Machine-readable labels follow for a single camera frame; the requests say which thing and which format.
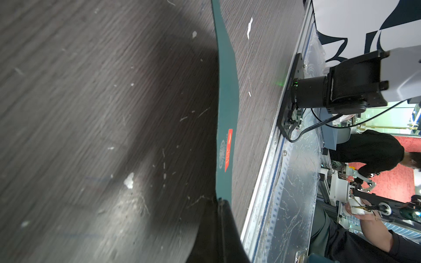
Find white slotted cable duct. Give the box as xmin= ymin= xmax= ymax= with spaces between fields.
xmin=253 ymin=131 xmax=297 ymax=263

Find person in black shirt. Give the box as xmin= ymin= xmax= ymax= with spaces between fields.
xmin=330 ymin=130 xmax=421 ymax=178

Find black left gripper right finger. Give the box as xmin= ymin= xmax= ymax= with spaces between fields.
xmin=218 ymin=199 xmax=250 ymax=263

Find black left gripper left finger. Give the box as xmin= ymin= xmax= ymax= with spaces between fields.
xmin=186 ymin=199 xmax=219 ymax=263

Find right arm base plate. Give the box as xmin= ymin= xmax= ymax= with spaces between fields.
xmin=276 ymin=53 xmax=305 ymax=138

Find dark green envelope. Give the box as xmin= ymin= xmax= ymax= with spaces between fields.
xmin=211 ymin=0 xmax=240 ymax=203

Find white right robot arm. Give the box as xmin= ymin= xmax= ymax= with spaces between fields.
xmin=292 ymin=46 xmax=421 ymax=115

